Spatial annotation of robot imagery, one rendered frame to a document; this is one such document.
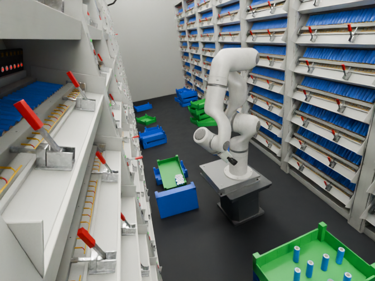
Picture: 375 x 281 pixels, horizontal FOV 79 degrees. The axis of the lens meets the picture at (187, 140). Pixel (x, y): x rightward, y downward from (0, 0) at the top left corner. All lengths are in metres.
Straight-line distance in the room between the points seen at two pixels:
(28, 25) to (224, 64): 0.85
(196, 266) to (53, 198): 1.32
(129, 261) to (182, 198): 1.10
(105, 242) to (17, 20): 0.36
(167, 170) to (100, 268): 1.77
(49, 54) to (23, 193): 0.52
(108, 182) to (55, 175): 0.34
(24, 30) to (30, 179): 0.17
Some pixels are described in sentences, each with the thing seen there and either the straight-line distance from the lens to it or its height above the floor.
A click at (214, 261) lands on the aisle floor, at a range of 1.54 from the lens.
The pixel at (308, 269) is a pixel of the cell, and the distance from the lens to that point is 0.91.
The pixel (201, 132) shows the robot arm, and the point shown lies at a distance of 1.07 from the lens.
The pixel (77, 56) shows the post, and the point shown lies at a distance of 0.75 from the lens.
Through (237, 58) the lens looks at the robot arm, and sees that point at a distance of 1.15.
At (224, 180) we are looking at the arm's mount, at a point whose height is 0.34.
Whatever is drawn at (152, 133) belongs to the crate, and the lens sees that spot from 3.04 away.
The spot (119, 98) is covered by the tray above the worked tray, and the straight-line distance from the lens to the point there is 1.47.
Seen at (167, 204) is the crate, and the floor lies 0.11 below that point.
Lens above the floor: 1.25
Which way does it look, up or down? 26 degrees down
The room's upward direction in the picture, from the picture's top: 9 degrees counter-clockwise
